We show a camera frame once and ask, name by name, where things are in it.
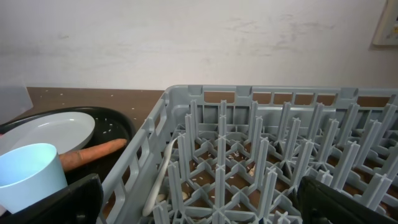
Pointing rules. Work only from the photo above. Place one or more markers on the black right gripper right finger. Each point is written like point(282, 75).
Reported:
point(319, 203)

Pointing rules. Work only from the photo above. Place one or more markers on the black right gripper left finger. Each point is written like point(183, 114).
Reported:
point(80, 202)

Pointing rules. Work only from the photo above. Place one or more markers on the light blue plastic cup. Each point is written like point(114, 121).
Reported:
point(30, 174)

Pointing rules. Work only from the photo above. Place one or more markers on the black round tray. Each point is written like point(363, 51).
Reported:
point(109, 125)

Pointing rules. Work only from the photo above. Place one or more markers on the grey round plate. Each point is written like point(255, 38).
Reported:
point(68, 131)

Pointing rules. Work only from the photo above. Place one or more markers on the grey dishwasher rack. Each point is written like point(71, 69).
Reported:
point(243, 150)

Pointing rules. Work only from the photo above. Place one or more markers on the orange carrot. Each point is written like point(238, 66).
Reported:
point(75, 159)

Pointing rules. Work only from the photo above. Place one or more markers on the white plastic spoon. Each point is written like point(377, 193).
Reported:
point(150, 202)

